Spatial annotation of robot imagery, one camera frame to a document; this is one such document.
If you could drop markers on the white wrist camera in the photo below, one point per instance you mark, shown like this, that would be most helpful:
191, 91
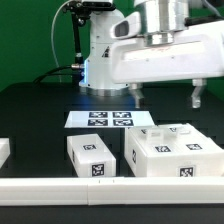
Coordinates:
129, 27

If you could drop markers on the black camera stand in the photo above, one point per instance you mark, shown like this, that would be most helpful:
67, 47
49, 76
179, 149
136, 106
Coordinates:
81, 12

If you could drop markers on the white barrier rail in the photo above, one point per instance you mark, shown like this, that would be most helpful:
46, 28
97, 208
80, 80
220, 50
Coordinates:
111, 191
4, 150

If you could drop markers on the white door panel with handle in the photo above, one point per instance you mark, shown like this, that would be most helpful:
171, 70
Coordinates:
158, 141

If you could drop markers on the white front barrier rail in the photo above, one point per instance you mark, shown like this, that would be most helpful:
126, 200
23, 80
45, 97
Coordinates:
111, 191

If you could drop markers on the white cabinet block with tags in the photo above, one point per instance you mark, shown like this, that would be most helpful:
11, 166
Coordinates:
90, 156

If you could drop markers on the white tag calibration sheet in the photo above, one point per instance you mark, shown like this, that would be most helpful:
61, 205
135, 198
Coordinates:
108, 119

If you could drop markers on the white left barrier rail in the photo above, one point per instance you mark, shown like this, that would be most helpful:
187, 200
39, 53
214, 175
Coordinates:
4, 150

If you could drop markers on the white cabinet body box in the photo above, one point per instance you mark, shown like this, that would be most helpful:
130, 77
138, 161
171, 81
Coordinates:
186, 165

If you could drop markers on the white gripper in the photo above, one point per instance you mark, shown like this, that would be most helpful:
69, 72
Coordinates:
196, 53

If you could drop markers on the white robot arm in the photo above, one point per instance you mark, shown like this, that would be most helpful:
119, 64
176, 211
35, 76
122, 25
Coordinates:
162, 40

